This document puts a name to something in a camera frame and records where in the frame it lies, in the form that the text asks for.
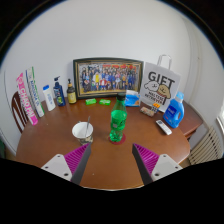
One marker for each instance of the green plastic soda bottle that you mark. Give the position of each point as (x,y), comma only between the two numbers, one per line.
(118,118)

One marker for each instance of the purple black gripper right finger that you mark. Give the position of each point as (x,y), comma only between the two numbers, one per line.
(152,166)

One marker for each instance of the brown wooden chair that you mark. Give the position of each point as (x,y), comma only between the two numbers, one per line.
(18,112)

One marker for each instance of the blue tissue pack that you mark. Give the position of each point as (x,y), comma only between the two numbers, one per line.
(132,98)

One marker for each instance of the pink white tall box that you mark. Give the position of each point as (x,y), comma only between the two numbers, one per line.
(25,100)

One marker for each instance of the white radiator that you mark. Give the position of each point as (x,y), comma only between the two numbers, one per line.
(208,149)

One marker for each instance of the dark blue pump bottle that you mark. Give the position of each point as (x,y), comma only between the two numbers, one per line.
(58,91)

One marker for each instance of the small snack packet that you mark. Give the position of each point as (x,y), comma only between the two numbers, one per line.
(150,111)

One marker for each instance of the white remote control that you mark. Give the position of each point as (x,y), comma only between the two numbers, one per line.
(165,128)

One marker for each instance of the white lotion bottle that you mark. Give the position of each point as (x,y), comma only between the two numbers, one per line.
(48,98)

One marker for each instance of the white gift paper bag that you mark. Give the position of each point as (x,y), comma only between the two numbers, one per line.
(159,84)

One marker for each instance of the white patterned cup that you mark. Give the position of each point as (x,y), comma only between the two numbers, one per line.
(79,130)

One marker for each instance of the red round coaster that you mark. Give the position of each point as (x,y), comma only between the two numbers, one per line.
(120,142)

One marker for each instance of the metal spoon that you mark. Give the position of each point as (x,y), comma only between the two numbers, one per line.
(87,125)

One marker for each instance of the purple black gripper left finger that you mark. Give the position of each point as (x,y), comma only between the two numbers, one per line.
(71,166)

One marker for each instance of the green soap bar right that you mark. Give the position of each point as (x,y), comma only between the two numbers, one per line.
(104,102)

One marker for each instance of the blue detergent bottle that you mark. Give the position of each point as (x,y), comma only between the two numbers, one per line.
(175,111)

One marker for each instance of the yellow dark pump bottle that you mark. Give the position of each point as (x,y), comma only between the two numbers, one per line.
(71,93)

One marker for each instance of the framed group photo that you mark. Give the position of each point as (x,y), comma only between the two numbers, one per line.
(97,77)

